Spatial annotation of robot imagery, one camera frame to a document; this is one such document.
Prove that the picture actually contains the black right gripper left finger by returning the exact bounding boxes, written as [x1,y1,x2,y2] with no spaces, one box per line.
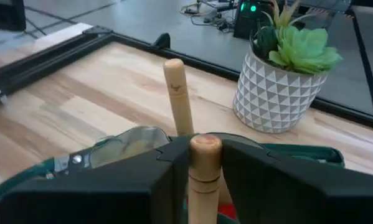
[0,134,192,224]

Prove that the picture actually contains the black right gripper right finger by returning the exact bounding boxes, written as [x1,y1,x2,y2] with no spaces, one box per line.
[221,138,373,224]

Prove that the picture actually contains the red gardening glove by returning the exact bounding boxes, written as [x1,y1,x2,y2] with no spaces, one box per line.
[217,203,237,221]

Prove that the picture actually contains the wooden-handled metal trowel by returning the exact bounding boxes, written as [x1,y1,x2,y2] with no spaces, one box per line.
[187,133,224,224]
[163,58,195,137]

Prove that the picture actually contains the beige green-trimmed gardening bag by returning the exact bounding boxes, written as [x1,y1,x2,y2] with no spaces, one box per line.
[0,125,346,224]

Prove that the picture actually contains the succulent in white patterned pot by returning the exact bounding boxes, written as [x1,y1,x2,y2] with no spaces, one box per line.
[232,0,344,135]

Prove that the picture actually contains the black box green lights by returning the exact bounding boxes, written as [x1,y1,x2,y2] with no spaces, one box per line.
[232,0,278,40]

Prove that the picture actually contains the black metal table frame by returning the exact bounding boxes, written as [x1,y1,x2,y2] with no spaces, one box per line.
[0,24,373,132]

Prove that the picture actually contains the black frame hook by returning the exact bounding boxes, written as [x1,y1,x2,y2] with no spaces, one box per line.
[151,32,172,49]

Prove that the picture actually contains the tangled floor cables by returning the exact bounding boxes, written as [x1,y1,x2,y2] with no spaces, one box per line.
[179,0,237,33]

